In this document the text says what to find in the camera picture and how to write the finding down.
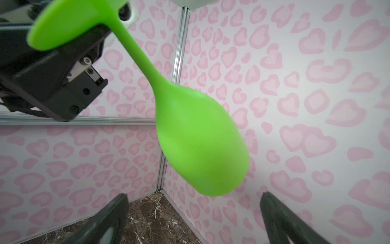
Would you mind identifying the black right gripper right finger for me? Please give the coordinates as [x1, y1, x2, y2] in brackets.
[260, 192, 329, 244]

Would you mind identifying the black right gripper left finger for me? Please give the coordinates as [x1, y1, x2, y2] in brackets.
[62, 193, 129, 244]

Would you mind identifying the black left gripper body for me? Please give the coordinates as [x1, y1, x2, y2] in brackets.
[1, 1, 115, 122]

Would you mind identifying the green wine glass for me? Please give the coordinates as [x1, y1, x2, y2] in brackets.
[27, 0, 250, 197]

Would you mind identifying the aluminium frame corner post left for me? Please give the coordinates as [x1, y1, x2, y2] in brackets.
[156, 6, 191, 192]

